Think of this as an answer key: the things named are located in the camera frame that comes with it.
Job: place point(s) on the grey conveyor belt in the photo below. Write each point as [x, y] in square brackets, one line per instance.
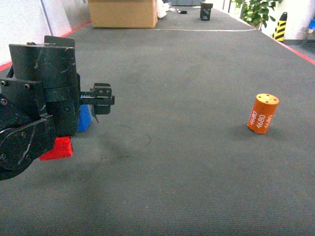
[175, 156]

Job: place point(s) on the small black box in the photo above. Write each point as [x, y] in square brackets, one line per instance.
[205, 10]

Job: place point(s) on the white plastic bag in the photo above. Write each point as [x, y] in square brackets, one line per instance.
[162, 8]

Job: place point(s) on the yellow black striped bollard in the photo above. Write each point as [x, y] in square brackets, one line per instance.
[279, 31]

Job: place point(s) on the green potted plant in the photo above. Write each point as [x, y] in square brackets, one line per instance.
[256, 12]

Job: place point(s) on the orange cylinder cap with numbers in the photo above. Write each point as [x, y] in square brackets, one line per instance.
[262, 113]

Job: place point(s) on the cardboard box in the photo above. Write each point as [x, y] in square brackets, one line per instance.
[123, 13]

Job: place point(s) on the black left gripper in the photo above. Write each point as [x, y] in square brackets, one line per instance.
[53, 64]

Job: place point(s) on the blue block part with knob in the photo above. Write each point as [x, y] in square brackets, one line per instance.
[84, 118]

